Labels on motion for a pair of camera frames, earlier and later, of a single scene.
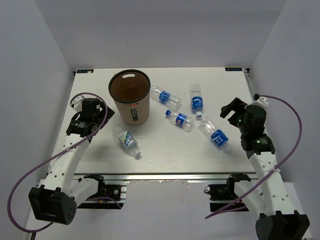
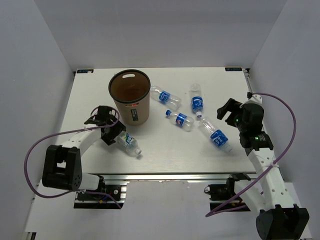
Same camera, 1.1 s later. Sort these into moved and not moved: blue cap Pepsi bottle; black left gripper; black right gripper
Moved: black left gripper
Not moved: black right gripper; blue cap Pepsi bottle
